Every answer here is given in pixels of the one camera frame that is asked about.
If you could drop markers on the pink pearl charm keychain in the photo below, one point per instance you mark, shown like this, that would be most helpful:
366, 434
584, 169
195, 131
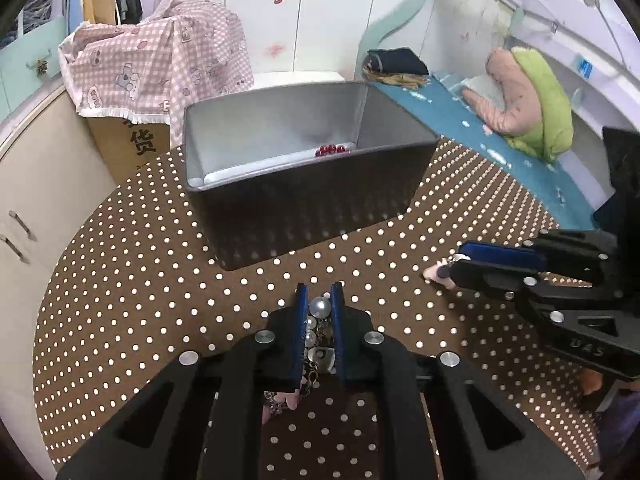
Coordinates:
319, 359

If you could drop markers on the small pink hair clip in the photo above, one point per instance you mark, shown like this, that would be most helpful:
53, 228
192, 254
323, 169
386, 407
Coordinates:
439, 272

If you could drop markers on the brown polka dot tablecloth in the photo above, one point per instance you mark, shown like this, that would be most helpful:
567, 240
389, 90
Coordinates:
138, 285

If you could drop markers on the teal bunk bed frame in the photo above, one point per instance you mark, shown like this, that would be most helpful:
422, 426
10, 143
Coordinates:
600, 23

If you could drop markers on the brown cardboard box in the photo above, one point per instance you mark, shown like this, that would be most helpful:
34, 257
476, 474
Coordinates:
126, 147

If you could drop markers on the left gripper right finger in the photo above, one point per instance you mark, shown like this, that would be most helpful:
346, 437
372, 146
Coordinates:
437, 417

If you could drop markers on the pink checked cloth cover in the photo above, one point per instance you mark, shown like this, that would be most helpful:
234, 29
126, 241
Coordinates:
186, 51

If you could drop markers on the cream low cabinet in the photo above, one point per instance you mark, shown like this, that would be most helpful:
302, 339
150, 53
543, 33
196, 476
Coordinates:
52, 177

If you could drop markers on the grey rectangular storage box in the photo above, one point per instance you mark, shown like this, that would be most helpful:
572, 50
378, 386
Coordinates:
278, 169

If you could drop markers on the pink plush pillow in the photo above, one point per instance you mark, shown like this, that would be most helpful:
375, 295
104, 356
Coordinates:
522, 109

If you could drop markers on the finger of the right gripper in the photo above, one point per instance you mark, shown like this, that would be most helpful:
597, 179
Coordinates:
503, 256
492, 280

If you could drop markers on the person's hand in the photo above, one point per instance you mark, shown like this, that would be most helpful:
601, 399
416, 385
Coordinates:
590, 381

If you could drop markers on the folded dark clothes stack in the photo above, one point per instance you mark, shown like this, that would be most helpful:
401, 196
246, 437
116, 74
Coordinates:
396, 67

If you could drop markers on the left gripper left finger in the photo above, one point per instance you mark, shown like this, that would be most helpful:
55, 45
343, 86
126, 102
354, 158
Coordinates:
200, 416

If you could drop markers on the teal candy print bedsheet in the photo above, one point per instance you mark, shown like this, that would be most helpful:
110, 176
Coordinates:
447, 115

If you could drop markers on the teal drawer unit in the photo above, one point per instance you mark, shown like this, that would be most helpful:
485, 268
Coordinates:
28, 63

